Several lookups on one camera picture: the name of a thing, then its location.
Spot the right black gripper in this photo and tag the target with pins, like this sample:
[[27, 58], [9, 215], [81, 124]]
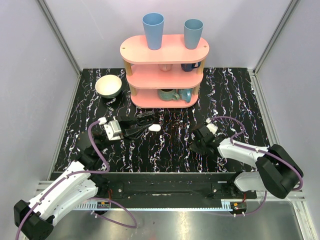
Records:
[[193, 147]]

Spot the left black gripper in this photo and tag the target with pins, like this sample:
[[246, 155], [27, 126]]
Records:
[[127, 127]]

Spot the white earbuds charging case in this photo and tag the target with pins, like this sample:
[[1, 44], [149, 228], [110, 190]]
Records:
[[154, 128]]

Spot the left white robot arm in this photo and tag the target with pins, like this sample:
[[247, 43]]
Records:
[[83, 180]]

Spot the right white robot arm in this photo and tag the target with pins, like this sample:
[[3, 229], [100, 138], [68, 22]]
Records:
[[276, 171]]

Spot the teal green mug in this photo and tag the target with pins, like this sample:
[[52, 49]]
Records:
[[168, 94]]

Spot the white green bowl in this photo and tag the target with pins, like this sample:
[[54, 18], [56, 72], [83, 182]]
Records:
[[108, 86]]

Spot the black marble mat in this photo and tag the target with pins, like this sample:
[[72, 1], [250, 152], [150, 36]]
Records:
[[227, 92]]

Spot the light blue mug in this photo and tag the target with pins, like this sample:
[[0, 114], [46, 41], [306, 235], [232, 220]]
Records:
[[185, 94]]

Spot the pink three-tier shelf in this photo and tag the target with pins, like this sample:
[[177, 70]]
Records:
[[172, 67]]

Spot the pink mug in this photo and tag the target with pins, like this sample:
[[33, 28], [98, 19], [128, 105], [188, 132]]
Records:
[[165, 67]]

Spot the navy blue mug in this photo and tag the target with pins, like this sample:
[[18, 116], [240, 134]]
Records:
[[188, 67]]

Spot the tall blue cup left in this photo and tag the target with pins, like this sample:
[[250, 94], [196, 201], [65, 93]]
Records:
[[153, 24]]

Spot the blue cup right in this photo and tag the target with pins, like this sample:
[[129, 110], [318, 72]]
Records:
[[192, 33]]

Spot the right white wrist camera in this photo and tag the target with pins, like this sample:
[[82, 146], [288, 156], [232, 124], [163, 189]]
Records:
[[211, 127]]

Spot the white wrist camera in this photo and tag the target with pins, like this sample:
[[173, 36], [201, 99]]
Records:
[[211, 127], [111, 127]]

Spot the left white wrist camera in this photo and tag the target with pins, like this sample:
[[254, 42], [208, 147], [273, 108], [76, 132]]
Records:
[[111, 127]]

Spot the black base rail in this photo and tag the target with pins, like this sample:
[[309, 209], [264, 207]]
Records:
[[164, 191]]

